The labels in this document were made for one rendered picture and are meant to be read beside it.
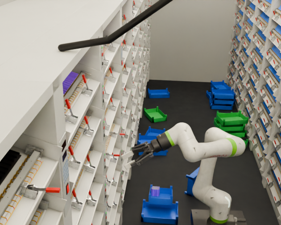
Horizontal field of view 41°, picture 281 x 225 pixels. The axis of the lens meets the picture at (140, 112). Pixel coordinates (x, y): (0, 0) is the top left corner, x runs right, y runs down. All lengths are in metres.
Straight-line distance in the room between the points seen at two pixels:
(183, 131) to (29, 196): 1.23
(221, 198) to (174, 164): 1.49
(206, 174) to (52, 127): 1.63
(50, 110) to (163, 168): 2.89
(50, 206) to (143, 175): 2.57
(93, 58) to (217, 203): 1.31
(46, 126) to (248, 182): 2.95
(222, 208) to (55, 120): 1.68
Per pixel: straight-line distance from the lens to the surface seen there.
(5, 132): 0.82
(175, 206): 3.37
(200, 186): 2.64
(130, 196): 3.52
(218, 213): 2.61
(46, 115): 1.12
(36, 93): 1.00
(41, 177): 1.10
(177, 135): 2.10
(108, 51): 2.25
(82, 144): 1.63
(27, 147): 1.16
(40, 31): 1.68
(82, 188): 1.69
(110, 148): 2.37
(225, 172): 3.95
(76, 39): 1.54
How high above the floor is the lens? 2.12
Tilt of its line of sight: 25 degrees down
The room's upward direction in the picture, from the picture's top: 1 degrees clockwise
